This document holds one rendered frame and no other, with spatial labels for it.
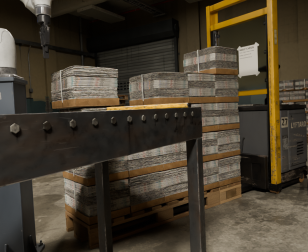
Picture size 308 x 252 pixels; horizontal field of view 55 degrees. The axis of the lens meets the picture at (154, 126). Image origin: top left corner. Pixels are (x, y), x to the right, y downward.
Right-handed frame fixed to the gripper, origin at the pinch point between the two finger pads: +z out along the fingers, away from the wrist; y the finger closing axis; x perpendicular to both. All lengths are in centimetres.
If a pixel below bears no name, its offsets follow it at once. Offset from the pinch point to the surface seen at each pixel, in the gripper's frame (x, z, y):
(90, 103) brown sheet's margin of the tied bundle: -16.7, 31.2, -20.3
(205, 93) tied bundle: -116, 26, -18
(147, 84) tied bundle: -69, 18, -5
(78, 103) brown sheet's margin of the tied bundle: -9.4, 31.1, -20.4
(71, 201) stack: -13, 94, 8
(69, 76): -8.3, 15.3, -13.2
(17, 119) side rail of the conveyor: 46, 38, -123
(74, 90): -7.8, 24.1, -19.7
